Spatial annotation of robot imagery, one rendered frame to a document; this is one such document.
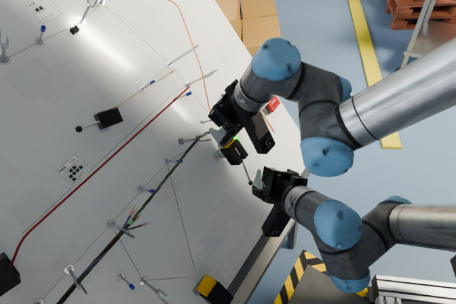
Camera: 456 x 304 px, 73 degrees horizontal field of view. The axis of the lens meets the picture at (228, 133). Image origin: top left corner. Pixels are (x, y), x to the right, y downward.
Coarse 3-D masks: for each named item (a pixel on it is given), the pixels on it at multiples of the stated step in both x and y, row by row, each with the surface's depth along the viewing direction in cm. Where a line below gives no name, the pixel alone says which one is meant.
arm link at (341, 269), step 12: (360, 240) 58; (372, 240) 58; (324, 252) 57; (336, 252) 55; (348, 252) 55; (360, 252) 57; (372, 252) 58; (384, 252) 59; (324, 264) 60; (336, 264) 56; (348, 264) 56; (360, 264) 57; (372, 264) 59; (336, 276) 58; (348, 276) 57; (360, 276) 57; (348, 288) 58; (360, 288) 58
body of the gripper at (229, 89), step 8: (232, 88) 66; (224, 96) 70; (232, 96) 64; (216, 104) 69; (224, 104) 69; (232, 104) 68; (216, 112) 69; (224, 112) 69; (232, 112) 69; (240, 112) 64; (248, 112) 63; (256, 112) 64; (216, 120) 72; (224, 120) 69; (232, 120) 69; (240, 120) 69; (224, 128) 73; (232, 128) 70; (240, 128) 69
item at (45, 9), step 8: (32, 0) 64; (40, 0) 65; (48, 0) 66; (32, 8) 64; (40, 8) 65; (48, 8) 66; (56, 8) 67; (40, 16) 65; (48, 16) 66; (56, 16) 67
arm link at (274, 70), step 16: (272, 48) 51; (288, 48) 52; (256, 64) 53; (272, 64) 50; (288, 64) 51; (240, 80) 60; (256, 80) 54; (272, 80) 52; (288, 80) 53; (256, 96) 58; (272, 96) 58
